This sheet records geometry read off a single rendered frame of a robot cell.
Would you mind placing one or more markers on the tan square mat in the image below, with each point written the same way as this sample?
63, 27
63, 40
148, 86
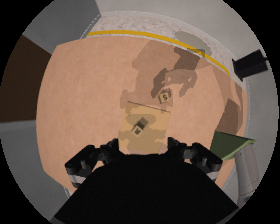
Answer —
154, 123

